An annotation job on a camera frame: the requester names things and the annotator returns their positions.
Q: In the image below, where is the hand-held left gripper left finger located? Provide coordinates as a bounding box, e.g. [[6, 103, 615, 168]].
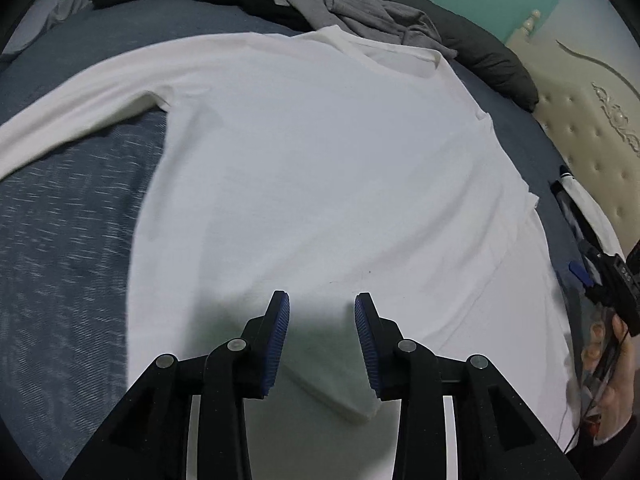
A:
[[62, 290, 291, 480]]

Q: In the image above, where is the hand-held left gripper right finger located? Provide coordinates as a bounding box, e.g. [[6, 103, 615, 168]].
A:
[[354, 291, 583, 480]]

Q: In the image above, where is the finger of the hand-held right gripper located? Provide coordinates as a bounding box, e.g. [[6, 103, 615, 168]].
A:
[[577, 241, 608, 266], [569, 260, 596, 291]]

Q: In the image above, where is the white long-sleeved shirt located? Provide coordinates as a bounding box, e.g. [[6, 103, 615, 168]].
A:
[[0, 25, 586, 480]]

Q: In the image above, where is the person's right forearm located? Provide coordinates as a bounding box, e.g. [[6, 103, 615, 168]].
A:
[[590, 417, 640, 480]]

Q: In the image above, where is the person's right hand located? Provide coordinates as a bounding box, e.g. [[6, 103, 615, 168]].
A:
[[582, 317, 638, 441]]

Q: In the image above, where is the cream tufted headboard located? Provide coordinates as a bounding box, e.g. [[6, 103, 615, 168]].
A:
[[505, 9, 640, 261]]

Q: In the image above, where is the dark grey duvet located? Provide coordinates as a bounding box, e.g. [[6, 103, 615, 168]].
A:
[[90, 0, 540, 113]]

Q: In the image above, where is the grey garment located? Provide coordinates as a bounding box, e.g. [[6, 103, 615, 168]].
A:
[[274, 0, 458, 61]]

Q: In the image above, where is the black cable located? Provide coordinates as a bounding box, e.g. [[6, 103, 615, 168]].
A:
[[565, 330, 631, 456]]

